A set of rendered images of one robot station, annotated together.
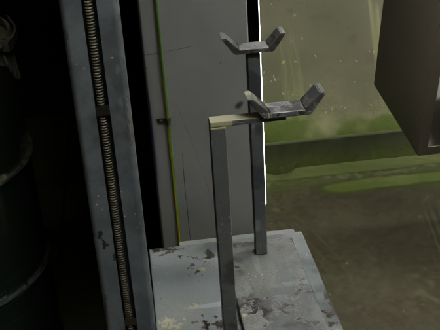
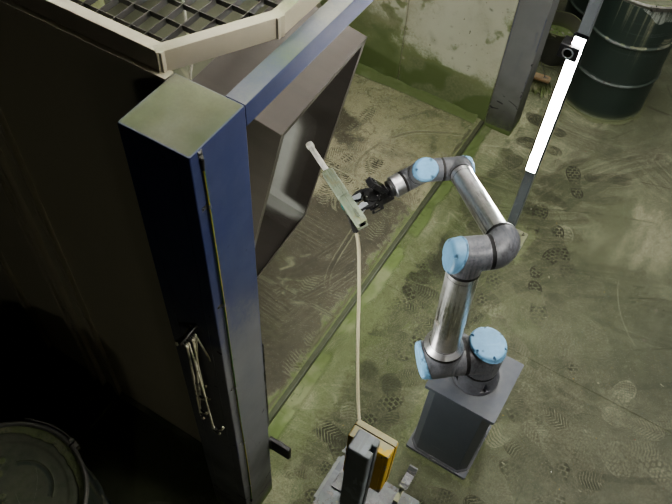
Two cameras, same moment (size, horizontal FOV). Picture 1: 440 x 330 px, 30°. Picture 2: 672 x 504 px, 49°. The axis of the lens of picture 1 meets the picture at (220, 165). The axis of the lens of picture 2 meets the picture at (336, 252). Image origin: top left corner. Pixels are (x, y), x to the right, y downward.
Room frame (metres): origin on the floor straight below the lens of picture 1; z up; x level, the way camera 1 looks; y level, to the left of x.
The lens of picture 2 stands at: (0.55, 0.74, 3.30)
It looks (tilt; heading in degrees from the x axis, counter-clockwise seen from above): 53 degrees down; 304
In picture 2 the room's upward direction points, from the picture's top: 4 degrees clockwise
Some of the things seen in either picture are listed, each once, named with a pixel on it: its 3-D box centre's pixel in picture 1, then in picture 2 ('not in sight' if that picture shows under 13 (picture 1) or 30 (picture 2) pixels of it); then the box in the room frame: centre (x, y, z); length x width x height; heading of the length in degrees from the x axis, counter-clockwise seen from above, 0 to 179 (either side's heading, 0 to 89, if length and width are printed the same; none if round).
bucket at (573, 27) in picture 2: not in sight; (556, 40); (1.77, -3.66, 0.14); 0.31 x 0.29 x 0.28; 96
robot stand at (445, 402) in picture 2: not in sight; (461, 408); (0.83, -0.77, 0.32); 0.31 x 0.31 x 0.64; 6
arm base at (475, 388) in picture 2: not in sight; (477, 369); (0.83, -0.77, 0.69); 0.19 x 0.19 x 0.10
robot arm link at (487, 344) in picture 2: not in sight; (482, 352); (0.84, -0.76, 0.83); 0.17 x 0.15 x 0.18; 46
